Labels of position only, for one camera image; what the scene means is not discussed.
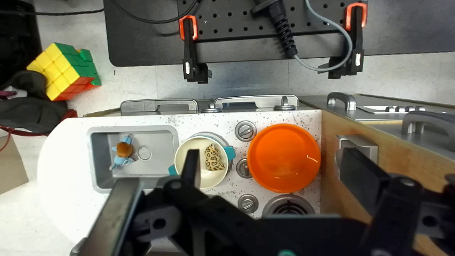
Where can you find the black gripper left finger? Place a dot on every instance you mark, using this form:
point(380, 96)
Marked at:
point(111, 217)

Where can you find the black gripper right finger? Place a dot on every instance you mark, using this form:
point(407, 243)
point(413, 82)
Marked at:
point(367, 175)

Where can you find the grey round stove burner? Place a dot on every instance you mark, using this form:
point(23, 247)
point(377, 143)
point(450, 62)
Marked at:
point(289, 207)

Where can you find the small orange and blue toy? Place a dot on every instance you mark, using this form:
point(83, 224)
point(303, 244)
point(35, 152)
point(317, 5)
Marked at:
point(124, 149)

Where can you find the grey toy sink basin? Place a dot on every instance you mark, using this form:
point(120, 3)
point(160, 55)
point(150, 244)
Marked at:
point(158, 163)

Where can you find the orange plastic bowl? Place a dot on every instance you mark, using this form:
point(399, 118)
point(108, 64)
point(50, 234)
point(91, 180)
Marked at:
point(285, 158)

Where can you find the brown cardboard sheet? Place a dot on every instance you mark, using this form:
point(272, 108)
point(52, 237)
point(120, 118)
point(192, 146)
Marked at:
point(9, 165)

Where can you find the leopard spotted plush toy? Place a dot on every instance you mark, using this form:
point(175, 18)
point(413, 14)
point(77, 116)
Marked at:
point(214, 158)

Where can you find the black fabric bundle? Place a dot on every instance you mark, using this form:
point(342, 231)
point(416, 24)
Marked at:
point(29, 113)

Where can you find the Rubik's cube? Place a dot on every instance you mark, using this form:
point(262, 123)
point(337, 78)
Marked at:
point(62, 71)

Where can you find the black perforated base board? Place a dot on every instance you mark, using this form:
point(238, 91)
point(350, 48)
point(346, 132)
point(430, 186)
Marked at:
point(143, 42)

